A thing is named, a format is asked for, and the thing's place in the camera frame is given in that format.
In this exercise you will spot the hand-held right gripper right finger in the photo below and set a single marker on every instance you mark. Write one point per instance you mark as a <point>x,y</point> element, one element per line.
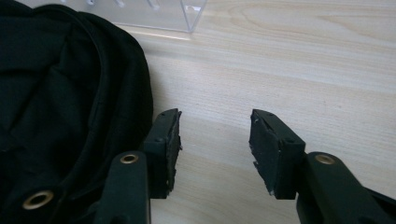
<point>277,152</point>

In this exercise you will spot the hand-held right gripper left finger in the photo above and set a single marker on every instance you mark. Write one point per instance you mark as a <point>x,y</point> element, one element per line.
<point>163,149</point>

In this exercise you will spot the black hooded garment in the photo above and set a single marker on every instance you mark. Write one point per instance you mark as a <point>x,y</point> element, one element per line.
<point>62,109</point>

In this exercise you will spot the clear plastic container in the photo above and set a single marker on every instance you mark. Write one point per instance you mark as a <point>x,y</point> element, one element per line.
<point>155,14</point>

